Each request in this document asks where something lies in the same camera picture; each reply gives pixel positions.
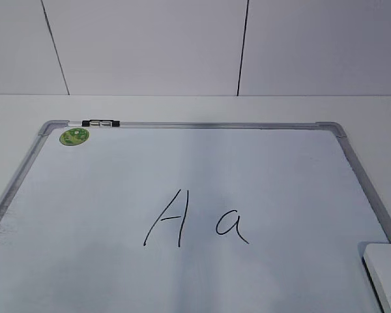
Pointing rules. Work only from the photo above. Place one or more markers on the white rectangular board eraser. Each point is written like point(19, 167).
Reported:
point(376, 259)

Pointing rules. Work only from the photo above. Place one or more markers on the round green sticker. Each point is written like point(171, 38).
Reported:
point(74, 136)

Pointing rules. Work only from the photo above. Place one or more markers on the black and silver frame clip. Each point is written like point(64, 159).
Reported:
point(100, 123)

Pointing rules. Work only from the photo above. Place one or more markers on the white whiteboard with aluminium frame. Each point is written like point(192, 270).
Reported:
point(182, 217)

